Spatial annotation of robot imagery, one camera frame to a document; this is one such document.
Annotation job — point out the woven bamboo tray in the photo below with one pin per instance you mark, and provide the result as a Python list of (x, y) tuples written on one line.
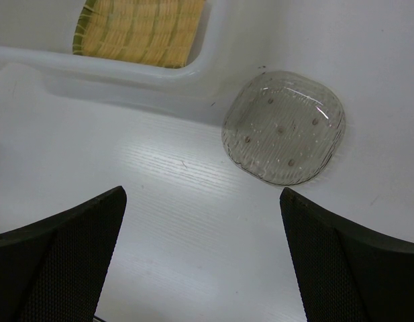
[(154, 33)]

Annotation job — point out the white plastic bin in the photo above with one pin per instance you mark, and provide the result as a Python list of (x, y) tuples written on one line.
[(230, 47)]

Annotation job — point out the right clear glass plate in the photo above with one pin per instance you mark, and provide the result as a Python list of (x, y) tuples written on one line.
[(283, 128)]

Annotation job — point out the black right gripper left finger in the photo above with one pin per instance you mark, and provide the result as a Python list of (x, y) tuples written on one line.
[(54, 269)]

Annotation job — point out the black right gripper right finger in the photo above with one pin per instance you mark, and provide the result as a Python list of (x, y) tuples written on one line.
[(345, 271)]

